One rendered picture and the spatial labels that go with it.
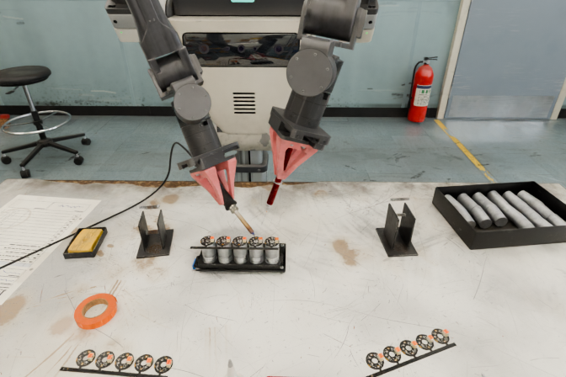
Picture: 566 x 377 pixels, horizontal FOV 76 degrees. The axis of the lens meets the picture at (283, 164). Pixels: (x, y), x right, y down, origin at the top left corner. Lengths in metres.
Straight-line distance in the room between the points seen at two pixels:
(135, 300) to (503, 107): 3.49
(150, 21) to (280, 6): 0.46
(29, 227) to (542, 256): 1.02
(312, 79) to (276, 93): 0.54
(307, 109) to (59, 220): 0.61
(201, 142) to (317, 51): 0.29
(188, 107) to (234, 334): 0.35
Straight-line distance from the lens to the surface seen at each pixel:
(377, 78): 3.33
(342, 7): 0.52
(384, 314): 0.64
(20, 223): 0.96
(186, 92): 0.58
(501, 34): 3.55
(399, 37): 3.29
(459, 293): 0.71
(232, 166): 0.66
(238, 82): 0.99
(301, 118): 0.53
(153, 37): 0.65
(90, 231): 0.83
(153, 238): 0.78
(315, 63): 0.45
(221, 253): 0.65
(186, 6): 1.06
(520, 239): 0.84
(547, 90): 3.92
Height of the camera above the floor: 1.23
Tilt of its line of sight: 29 degrees down
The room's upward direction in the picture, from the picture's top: straight up
